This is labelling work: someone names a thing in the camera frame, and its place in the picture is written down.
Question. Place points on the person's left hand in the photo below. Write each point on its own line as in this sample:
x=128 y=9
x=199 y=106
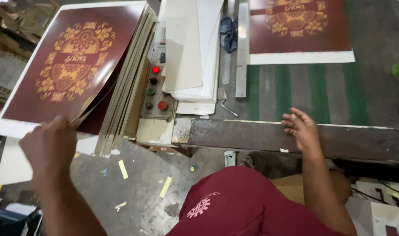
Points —
x=48 y=147

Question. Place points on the person's right hand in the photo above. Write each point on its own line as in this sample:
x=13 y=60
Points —
x=302 y=132

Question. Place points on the person's right fingers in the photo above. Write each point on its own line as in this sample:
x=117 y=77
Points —
x=289 y=122

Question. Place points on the person's left fingers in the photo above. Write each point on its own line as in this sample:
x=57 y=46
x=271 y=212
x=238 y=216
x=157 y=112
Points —
x=64 y=121

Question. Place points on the maroon gold printed sheet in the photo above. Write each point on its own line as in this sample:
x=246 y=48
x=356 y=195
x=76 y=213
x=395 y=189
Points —
x=71 y=62
x=297 y=36

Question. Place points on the green striped machine bed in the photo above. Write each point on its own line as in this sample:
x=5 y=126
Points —
x=317 y=95

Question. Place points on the metal allen key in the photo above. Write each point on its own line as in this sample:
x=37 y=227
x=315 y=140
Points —
x=229 y=109

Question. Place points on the large white board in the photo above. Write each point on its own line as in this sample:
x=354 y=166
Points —
x=12 y=164

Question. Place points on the stack of printed sheets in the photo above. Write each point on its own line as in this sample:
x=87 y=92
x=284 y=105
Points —
x=127 y=91

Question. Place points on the yellow paper strip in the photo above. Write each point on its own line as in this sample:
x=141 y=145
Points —
x=123 y=169
x=120 y=205
x=165 y=186

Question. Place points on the thick metal straight bar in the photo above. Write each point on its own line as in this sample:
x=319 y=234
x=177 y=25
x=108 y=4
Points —
x=242 y=59

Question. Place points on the steel ruler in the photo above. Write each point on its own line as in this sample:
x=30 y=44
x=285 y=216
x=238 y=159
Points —
x=227 y=70

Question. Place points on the black knob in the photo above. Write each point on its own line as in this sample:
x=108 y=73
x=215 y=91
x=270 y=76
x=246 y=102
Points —
x=149 y=105
x=153 y=80

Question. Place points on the green button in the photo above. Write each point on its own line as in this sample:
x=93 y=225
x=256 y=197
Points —
x=151 y=91

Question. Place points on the grey machine control panel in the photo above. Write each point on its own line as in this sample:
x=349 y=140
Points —
x=155 y=98

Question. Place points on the person's maroon shirt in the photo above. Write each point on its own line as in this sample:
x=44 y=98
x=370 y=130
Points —
x=238 y=203

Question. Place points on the cluttered wooden shelf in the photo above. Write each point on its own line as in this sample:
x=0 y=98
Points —
x=15 y=36

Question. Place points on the stack of white boards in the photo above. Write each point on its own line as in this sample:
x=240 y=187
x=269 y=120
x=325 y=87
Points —
x=207 y=65

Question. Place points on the big red button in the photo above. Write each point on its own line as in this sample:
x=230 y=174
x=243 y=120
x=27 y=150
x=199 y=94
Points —
x=162 y=105

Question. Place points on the lit red button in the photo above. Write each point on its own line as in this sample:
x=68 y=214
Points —
x=155 y=69

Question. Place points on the dark blue cloth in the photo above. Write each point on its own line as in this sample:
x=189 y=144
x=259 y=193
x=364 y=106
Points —
x=229 y=32

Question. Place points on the heap of dark papers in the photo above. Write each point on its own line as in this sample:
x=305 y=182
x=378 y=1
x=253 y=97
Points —
x=12 y=221

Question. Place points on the heap of cardboard scraps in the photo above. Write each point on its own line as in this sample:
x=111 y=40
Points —
x=379 y=209

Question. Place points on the grey cardboard sheet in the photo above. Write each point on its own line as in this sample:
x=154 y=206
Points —
x=183 y=49

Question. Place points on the rusty metal machine rail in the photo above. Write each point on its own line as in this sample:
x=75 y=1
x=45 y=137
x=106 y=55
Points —
x=252 y=134

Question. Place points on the white plastic bracket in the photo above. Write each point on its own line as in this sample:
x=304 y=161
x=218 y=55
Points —
x=230 y=158

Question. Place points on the black rocker switch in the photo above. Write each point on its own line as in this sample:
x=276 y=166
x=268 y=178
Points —
x=162 y=57

